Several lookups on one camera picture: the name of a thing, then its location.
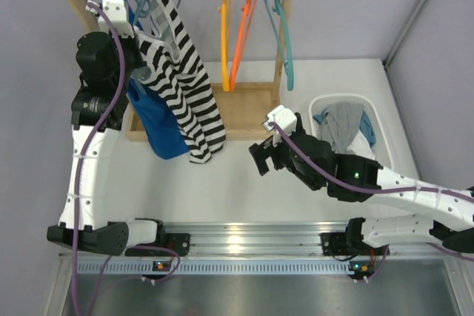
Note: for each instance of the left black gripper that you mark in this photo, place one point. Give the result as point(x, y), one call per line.
point(134, 51)

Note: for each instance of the white slotted cable duct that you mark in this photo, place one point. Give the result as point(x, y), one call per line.
point(223, 267)

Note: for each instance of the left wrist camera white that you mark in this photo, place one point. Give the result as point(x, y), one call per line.
point(117, 12)

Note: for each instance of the grey garment in basket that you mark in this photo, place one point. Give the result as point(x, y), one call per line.
point(340, 124)

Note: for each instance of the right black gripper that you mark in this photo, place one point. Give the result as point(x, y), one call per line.
point(264, 151)

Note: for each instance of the white garment in basket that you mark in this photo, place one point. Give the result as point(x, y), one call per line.
point(360, 146)

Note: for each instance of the teal hanger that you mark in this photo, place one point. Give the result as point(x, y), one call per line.
point(279, 21)

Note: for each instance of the white perforated laundry basket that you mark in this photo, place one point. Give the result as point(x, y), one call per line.
point(318, 105)

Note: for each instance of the black white striped tank top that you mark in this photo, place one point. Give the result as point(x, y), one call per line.
point(179, 77)

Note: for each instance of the blue garment in basket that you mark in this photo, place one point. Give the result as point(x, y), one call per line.
point(367, 130)

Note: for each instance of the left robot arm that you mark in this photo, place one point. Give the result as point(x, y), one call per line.
point(97, 113)

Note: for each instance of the blue tank top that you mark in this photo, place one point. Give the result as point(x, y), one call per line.
point(158, 120)

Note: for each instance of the yellow hanger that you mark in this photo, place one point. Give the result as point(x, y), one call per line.
point(225, 11)

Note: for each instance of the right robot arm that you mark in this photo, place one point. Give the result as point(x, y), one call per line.
point(434, 214)

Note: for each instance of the orange hanger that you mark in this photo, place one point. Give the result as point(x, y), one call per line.
point(246, 20)

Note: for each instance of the wooden clothes rack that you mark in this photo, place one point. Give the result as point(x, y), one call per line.
point(252, 109)

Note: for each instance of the aluminium mounting rail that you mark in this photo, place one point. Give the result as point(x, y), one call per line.
point(255, 238)

